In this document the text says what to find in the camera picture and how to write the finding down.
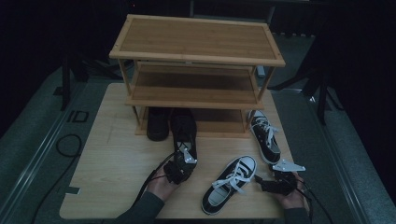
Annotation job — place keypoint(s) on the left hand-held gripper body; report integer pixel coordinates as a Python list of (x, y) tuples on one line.
[(180, 169)]

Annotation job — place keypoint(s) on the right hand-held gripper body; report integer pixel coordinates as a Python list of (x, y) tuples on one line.
[(281, 183)]

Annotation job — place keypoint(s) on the black white canvas sneaker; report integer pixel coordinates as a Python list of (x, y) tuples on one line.
[(229, 183), (267, 140)]

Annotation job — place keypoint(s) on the black leather shoe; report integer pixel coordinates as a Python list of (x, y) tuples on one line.
[(184, 127), (158, 124)]

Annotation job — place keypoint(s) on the wooden three-tier shoe rack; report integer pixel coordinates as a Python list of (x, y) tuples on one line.
[(196, 39)]

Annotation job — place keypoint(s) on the person's right hand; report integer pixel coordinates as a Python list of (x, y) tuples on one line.
[(294, 200)]

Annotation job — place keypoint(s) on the person's left hand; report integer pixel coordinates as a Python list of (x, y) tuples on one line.
[(162, 188)]

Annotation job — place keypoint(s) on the black metal stand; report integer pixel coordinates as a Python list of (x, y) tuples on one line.
[(66, 84), (322, 99)]

